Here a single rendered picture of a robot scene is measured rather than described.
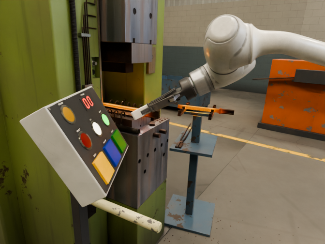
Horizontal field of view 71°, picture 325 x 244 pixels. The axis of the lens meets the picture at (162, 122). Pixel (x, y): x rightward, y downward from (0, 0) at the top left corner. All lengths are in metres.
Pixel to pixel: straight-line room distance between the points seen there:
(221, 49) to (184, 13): 9.28
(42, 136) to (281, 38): 0.64
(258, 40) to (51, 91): 0.81
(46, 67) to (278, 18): 8.08
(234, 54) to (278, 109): 3.99
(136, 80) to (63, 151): 1.03
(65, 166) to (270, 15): 8.42
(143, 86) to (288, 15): 7.45
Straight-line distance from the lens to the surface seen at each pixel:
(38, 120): 0.63
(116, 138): 0.85
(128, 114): 1.27
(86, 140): 0.67
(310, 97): 4.51
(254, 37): 0.64
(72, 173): 0.65
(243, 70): 0.78
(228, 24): 0.60
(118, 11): 1.15
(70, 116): 0.67
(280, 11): 8.71
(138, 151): 1.21
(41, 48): 1.07
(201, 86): 0.76
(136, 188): 1.32
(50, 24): 1.02
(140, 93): 1.57
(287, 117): 4.60
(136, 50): 1.19
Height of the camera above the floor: 1.34
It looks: 18 degrees down
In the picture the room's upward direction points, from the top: 2 degrees clockwise
